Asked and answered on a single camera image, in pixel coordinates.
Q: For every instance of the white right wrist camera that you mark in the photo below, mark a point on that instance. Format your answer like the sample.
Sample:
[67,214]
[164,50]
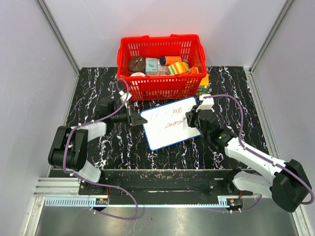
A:
[206,102]

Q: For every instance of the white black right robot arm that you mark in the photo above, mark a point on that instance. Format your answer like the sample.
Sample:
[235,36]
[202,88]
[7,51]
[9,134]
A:
[284,182]

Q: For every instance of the blue framed whiteboard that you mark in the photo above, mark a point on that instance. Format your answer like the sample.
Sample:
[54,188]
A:
[164,126]

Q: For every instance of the orange snack packet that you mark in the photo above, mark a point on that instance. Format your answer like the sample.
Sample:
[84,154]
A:
[193,70]

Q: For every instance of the brown round bread pack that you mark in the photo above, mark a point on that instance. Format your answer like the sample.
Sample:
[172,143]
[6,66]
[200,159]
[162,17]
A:
[137,64]

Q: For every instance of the red plastic shopping basket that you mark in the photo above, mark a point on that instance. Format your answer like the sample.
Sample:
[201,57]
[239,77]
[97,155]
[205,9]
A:
[187,46]

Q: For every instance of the pink white small box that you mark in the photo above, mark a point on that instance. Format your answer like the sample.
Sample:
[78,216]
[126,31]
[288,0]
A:
[162,70]

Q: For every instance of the orange bottle blue cap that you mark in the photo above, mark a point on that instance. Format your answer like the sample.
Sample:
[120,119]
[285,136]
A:
[168,60]

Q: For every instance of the teal snack box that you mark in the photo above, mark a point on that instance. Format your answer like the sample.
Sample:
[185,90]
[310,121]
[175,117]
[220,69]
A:
[151,66]

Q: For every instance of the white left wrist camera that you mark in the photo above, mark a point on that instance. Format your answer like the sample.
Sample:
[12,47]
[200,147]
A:
[124,96]

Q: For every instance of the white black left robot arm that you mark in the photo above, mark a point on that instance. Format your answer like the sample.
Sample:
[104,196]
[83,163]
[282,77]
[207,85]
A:
[70,145]

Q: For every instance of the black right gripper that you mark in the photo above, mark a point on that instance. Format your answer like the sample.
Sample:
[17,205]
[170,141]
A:
[191,116]

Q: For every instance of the white slotted cable duct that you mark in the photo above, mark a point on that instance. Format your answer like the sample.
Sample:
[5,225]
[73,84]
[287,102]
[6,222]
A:
[125,201]

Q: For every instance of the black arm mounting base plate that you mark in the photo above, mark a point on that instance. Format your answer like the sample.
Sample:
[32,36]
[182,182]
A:
[196,184]

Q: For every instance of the green yellow scrubber box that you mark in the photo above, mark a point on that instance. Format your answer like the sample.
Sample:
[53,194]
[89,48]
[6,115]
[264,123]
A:
[203,87]

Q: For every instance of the yellow green sponge pack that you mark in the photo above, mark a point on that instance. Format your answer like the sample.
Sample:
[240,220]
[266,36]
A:
[178,68]

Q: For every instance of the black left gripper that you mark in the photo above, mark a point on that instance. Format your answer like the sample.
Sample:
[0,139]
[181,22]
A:
[134,118]

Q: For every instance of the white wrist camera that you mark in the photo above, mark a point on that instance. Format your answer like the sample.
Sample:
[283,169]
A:
[124,96]
[206,102]

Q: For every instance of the white round lid container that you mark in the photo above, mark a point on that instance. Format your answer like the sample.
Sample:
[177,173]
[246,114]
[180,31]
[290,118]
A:
[136,74]

